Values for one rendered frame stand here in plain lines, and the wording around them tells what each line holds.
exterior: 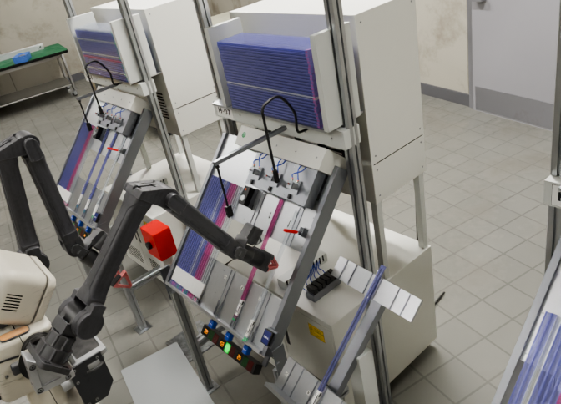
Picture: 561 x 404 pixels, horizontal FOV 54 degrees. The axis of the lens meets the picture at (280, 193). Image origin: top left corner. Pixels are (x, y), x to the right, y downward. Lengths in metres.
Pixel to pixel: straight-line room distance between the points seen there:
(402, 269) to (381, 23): 1.04
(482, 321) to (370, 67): 1.63
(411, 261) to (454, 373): 0.64
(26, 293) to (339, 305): 1.21
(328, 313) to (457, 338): 0.94
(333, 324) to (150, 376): 0.73
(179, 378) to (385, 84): 1.32
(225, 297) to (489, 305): 1.56
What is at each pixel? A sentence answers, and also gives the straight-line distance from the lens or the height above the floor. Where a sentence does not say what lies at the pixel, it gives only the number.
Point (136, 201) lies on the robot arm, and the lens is 1.45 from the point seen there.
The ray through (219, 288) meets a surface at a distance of 2.21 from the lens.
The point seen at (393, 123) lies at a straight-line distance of 2.10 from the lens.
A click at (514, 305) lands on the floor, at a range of 3.20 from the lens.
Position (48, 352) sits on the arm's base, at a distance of 1.54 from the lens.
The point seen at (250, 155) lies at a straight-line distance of 2.26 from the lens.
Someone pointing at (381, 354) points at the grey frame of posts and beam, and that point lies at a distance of 2.47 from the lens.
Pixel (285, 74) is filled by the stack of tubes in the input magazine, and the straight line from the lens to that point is 1.90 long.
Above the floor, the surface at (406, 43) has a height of 1.55.
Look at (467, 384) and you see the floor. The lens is 2.79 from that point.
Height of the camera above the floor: 2.10
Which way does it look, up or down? 28 degrees down
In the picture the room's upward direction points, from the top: 12 degrees counter-clockwise
